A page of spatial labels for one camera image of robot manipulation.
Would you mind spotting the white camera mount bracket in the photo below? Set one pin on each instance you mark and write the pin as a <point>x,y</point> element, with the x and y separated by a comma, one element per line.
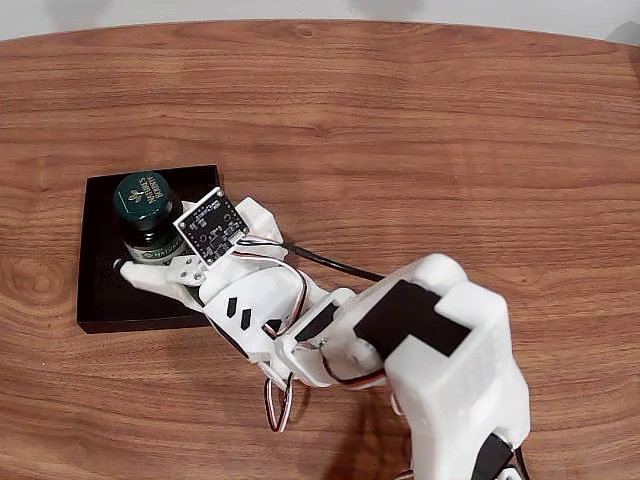
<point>225,265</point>

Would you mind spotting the shallow black box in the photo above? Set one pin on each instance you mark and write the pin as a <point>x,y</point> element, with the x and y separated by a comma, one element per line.
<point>100,300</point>

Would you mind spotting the green-capped biotin pill bottle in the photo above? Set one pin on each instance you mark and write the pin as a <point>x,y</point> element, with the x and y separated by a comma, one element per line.
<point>142,200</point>

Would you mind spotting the black camera circuit board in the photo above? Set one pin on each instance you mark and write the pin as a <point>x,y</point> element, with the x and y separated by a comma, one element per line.
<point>212,225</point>

